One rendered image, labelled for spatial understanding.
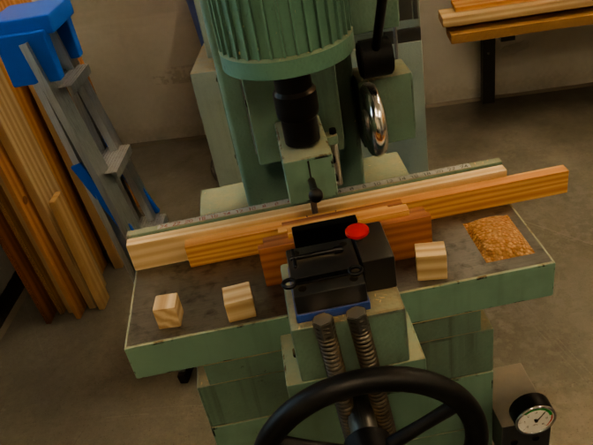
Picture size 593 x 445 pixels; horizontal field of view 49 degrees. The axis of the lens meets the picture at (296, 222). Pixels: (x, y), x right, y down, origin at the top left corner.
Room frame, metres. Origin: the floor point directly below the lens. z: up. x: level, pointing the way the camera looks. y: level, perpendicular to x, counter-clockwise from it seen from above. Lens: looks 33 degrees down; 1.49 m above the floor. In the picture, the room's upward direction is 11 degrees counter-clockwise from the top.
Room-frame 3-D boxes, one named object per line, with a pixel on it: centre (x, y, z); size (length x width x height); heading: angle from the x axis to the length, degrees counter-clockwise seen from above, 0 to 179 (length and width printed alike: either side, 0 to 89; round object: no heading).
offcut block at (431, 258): (0.69, -0.17, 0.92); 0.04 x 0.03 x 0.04; 80
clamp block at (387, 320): (0.64, -0.04, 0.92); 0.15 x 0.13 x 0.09; 91
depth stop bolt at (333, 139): (0.89, -0.08, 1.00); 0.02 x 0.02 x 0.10; 1
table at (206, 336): (0.72, -0.04, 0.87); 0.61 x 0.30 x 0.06; 91
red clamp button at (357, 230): (0.66, -0.07, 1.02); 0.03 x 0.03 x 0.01
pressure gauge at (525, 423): (0.62, -0.29, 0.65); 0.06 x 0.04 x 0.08; 91
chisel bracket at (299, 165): (0.85, -0.03, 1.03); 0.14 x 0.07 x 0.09; 1
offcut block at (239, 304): (0.69, 0.10, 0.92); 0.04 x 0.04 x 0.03; 4
